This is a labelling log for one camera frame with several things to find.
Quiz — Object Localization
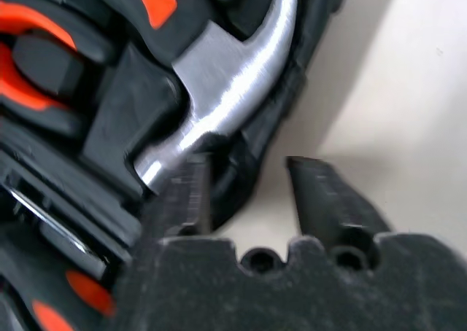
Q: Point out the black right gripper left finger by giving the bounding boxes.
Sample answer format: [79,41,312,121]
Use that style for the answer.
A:
[141,151,213,238]

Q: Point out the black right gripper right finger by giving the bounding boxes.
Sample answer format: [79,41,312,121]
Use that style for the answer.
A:
[285,155,395,254]

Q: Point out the black plastic tool case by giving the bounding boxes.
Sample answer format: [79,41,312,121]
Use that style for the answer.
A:
[0,0,351,331]

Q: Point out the orange and black pliers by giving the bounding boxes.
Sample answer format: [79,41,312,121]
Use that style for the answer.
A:
[0,0,120,137]

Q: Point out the silver hammer with black handle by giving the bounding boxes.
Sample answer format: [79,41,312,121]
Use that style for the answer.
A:
[127,0,304,196]

